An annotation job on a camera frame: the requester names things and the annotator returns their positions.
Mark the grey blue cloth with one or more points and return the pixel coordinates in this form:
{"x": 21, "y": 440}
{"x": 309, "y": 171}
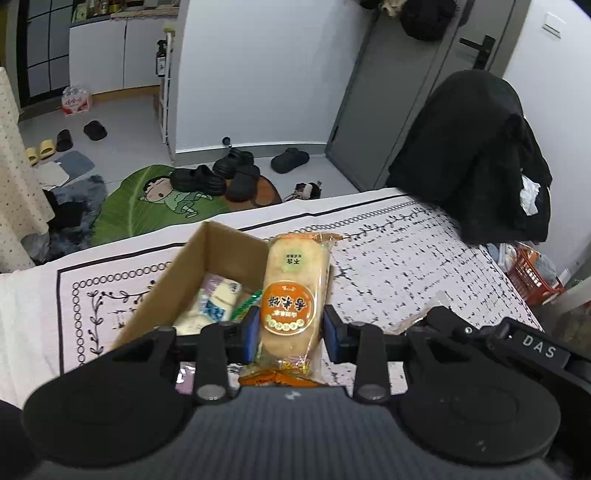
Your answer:
{"x": 547, "y": 270}

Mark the white rack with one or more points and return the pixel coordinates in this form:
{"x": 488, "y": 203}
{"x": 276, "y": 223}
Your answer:
{"x": 168, "y": 115}

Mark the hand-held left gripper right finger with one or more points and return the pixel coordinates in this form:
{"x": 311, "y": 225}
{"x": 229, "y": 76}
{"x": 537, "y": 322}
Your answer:
{"x": 332, "y": 334}

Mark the white cabinet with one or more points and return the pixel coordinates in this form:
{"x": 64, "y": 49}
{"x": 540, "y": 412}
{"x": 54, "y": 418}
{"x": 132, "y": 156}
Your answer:
{"x": 101, "y": 55}

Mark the black shoe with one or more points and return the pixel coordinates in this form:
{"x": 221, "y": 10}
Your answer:
{"x": 198, "y": 180}
{"x": 242, "y": 182}
{"x": 233, "y": 161}

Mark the orange rice cracker packet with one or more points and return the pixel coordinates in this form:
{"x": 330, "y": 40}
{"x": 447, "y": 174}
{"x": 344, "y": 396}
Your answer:
{"x": 291, "y": 304}

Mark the green leaf rug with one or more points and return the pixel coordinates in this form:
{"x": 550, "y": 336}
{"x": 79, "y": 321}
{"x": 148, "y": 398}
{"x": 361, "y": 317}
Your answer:
{"x": 134, "y": 207}

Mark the printed bed blanket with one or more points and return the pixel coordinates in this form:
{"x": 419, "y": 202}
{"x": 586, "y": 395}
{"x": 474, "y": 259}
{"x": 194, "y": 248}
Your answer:
{"x": 392, "y": 258}

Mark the green yellow snack packet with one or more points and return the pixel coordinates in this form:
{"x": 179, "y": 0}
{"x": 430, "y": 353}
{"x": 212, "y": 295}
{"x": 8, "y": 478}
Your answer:
{"x": 247, "y": 302}

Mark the red plastic basket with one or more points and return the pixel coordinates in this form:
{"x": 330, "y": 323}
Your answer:
{"x": 526, "y": 277}

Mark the clear brown snack packet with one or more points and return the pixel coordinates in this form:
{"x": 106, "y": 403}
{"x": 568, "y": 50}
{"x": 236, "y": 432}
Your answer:
{"x": 415, "y": 318}

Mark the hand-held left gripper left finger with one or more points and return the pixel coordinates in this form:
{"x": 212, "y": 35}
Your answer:
{"x": 251, "y": 333}

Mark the cardboard box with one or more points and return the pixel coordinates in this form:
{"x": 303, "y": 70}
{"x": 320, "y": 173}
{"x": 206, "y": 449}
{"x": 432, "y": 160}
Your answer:
{"x": 184, "y": 286}

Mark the grey floor mat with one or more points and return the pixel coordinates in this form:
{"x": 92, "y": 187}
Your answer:
{"x": 76, "y": 164}

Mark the white cloth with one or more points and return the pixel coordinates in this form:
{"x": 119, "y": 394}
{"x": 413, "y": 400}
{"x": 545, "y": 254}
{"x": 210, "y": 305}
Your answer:
{"x": 530, "y": 194}

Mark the red white carton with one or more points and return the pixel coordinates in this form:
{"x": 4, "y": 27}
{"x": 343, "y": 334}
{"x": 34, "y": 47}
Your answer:
{"x": 76, "y": 99}

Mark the black clog slipper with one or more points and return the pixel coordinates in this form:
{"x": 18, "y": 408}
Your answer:
{"x": 288, "y": 160}

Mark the grey door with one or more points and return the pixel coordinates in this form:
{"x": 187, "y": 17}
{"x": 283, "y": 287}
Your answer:
{"x": 392, "y": 92}

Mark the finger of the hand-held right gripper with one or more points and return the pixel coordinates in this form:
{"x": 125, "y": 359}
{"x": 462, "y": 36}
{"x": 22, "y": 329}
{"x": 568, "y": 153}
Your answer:
{"x": 452, "y": 323}

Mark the blue fuzzy rug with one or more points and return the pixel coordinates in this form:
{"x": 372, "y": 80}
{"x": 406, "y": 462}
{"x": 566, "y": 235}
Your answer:
{"x": 78, "y": 194}

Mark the yellow slipper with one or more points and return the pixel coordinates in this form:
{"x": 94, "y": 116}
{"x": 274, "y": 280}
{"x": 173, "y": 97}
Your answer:
{"x": 46, "y": 149}
{"x": 31, "y": 157}

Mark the hanging dark clothes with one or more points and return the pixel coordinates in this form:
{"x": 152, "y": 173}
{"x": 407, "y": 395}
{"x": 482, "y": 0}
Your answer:
{"x": 425, "y": 18}

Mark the striped slipper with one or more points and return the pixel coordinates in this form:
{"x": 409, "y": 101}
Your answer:
{"x": 304, "y": 191}

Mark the white blue snack packet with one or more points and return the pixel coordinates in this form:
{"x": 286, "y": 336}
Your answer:
{"x": 207, "y": 304}

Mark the dark bottle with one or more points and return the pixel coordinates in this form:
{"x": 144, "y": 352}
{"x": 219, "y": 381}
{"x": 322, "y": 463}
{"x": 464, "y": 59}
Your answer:
{"x": 160, "y": 57}

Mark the beige floor mat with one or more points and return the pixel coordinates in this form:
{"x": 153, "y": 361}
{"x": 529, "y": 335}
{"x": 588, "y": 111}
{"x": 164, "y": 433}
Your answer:
{"x": 51, "y": 174}

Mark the dotted cloth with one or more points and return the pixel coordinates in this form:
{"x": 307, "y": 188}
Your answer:
{"x": 18, "y": 184}

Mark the black coat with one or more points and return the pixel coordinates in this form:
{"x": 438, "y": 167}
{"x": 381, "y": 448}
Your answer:
{"x": 461, "y": 161}

